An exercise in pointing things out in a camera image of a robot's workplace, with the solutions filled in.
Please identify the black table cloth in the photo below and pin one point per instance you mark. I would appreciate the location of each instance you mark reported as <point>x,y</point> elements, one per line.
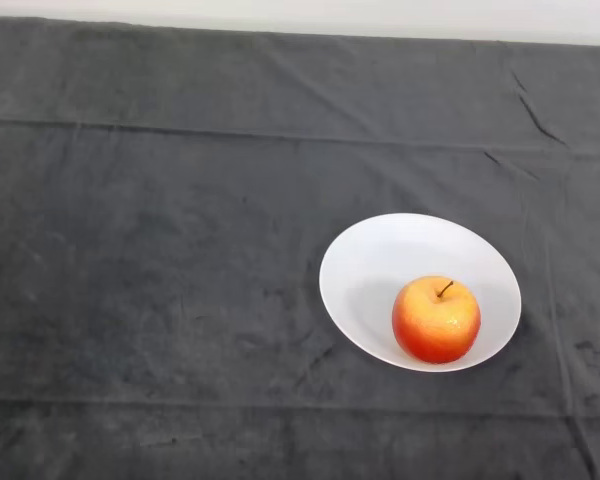
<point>130,200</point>

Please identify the red yellow apple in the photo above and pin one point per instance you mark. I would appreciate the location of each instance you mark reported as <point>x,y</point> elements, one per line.
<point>436,320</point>

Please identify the white round plate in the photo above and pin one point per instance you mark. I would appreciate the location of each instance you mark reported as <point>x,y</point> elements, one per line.
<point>370,280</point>

